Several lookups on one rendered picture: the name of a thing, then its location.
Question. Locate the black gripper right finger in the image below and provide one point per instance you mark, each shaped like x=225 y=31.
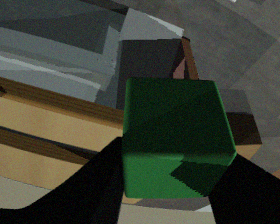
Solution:
x=246 y=194

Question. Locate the green block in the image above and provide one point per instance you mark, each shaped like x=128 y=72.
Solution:
x=176 y=141

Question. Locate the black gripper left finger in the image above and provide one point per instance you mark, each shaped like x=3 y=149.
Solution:
x=92 y=195

